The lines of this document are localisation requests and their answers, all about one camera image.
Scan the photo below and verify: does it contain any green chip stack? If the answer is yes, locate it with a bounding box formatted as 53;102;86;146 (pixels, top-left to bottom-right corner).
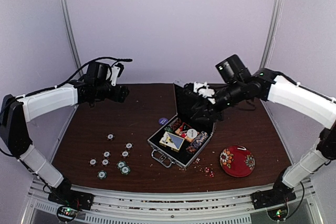
164;126;174;133

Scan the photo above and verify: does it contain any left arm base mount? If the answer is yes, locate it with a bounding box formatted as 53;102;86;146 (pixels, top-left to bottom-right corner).
48;191;94;222

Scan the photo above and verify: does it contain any red floral plate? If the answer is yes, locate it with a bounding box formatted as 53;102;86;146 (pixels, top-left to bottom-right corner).
219;145;256;178

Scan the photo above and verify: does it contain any aluminium poker case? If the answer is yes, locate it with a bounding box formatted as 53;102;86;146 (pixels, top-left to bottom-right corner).
147;82;215;168

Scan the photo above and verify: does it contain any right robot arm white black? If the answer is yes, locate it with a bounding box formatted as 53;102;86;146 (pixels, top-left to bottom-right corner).
183;55;335;204

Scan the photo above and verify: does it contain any blue orange chip stack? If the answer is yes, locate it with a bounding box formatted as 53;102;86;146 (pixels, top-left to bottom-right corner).
186;131;208;154

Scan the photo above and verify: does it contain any white poker chip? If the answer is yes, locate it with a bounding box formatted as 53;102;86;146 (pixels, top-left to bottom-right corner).
107;134;114;141
125;143;133;150
103;151;111;158
101;159;110;166
89;158;97;167
121;151;129;158

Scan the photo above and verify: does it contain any blue playing card box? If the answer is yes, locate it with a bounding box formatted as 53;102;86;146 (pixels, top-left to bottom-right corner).
159;132;185;152

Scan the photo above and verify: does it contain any red black chip stack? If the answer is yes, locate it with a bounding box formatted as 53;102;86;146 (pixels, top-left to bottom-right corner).
169;118;183;132

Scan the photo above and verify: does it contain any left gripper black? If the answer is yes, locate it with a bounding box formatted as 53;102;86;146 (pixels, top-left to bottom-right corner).
96;82;130;103

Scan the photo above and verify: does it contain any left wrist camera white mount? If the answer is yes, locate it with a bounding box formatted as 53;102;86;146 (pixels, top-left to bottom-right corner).
110;62;124;86

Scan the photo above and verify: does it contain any right aluminium frame post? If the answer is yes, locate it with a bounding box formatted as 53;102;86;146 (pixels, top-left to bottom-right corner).
259;0;283;68

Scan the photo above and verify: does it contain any purple small blind button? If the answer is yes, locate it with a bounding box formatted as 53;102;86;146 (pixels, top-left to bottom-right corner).
158;118;168;125

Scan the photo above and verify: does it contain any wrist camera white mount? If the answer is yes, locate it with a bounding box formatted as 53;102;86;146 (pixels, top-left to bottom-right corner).
193;82;216;104
110;62;124;86

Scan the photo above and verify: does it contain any white dealer button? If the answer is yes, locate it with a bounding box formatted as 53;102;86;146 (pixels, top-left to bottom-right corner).
187;129;198;139

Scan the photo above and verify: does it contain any front aluminium rail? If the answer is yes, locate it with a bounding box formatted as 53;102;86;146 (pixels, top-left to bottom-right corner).
19;180;326;223

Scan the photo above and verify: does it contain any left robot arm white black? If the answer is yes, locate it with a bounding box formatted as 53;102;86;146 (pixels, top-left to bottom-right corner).
1;57;130;205

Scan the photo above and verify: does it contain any aluminium frame post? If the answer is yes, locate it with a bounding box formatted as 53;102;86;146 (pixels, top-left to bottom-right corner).
259;0;283;68
60;0;81;69

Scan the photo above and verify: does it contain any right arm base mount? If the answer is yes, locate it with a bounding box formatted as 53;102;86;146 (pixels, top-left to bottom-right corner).
251;189;296;222

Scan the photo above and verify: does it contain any red playing card box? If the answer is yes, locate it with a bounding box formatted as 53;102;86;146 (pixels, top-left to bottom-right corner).
175;122;193;142

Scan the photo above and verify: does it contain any left aluminium frame post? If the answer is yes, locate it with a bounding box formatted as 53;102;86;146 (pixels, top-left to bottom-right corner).
60;0;81;69

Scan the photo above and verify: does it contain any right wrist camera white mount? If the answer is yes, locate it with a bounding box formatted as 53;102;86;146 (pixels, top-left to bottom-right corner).
193;82;216;104

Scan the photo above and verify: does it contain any green poker chip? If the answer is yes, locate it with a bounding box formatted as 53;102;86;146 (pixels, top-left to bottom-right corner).
97;170;107;179
120;165;131;175
117;161;126;169

